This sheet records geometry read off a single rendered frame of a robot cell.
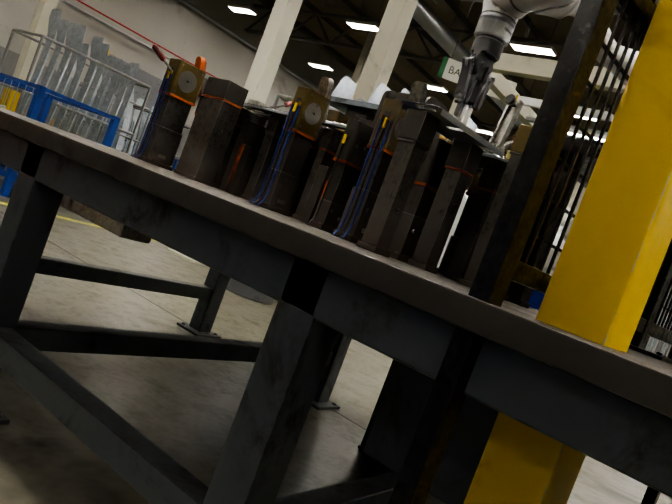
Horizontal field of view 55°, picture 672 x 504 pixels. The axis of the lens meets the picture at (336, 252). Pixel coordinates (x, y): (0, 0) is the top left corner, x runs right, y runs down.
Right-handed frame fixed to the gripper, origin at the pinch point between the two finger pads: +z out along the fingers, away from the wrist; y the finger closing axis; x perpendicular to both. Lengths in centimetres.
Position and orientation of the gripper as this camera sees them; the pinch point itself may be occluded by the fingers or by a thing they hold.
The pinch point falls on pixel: (460, 119)
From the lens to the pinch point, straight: 166.5
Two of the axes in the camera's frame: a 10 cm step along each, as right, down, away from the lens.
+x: -6.8, -2.8, 6.7
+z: -3.5, 9.4, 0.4
